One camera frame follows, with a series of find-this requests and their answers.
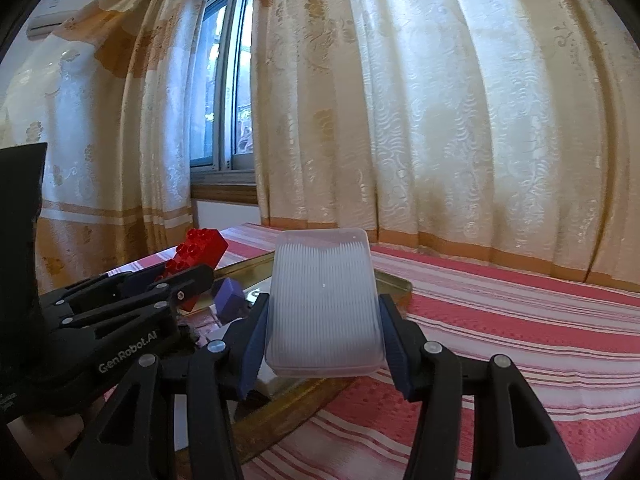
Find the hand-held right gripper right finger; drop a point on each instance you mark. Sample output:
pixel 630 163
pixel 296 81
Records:
pixel 397 355

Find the white air conditioner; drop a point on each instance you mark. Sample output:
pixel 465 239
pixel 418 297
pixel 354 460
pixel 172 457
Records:
pixel 52 15

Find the red toy brick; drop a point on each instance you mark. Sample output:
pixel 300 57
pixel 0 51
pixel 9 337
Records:
pixel 200 250

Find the wide cream floral curtain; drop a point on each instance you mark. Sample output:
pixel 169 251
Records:
pixel 450 110

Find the wooden windowsill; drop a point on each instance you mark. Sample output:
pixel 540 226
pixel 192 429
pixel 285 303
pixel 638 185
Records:
pixel 225 194

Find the purple block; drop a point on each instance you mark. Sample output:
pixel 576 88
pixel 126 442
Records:
pixel 230 300

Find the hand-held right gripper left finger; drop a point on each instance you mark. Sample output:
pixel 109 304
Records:
pixel 252 360

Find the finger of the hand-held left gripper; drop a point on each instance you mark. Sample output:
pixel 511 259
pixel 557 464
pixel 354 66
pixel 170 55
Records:
pixel 90 287
pixel 165 292

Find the gold metal tin box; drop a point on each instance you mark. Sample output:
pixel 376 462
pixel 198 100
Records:
pixel 310 400

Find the clear plastic swab box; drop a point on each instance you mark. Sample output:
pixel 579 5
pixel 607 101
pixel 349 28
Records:
pixel 325 310

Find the red striped bed sheet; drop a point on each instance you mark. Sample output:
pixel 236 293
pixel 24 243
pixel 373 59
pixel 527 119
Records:
pixel 500 335

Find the aluminium frame window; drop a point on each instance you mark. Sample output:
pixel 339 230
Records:
pixel 225 85

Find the narrow cream floral curtain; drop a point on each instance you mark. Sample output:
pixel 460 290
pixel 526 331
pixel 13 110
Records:
pixel 110 160

